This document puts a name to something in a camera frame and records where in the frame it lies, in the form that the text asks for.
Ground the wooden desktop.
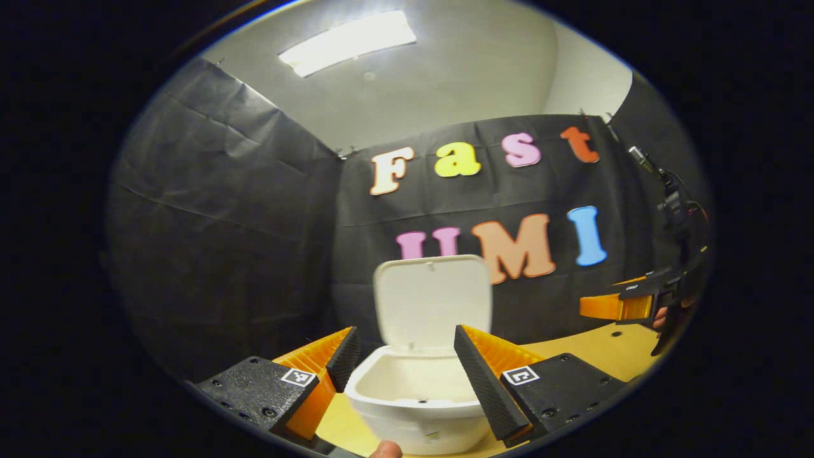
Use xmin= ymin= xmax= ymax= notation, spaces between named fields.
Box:
xmin=315 ymin=321 xmax=665 ymax=458

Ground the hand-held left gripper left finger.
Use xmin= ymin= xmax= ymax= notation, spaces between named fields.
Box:
xmin=191 ymin=326 xmax=362 ymax=447

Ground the white desktop garbage bin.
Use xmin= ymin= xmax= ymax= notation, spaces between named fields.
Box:
xmin=343 ymin=254 xmax=503 ymax=456

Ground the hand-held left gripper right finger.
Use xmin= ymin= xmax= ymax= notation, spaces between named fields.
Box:
xmin=453 ymin=323 xmax=630 ymax=448

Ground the black backdrop cloth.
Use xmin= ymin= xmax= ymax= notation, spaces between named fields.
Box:
xmin=105 ymin=57 xmax=713 ymax=382

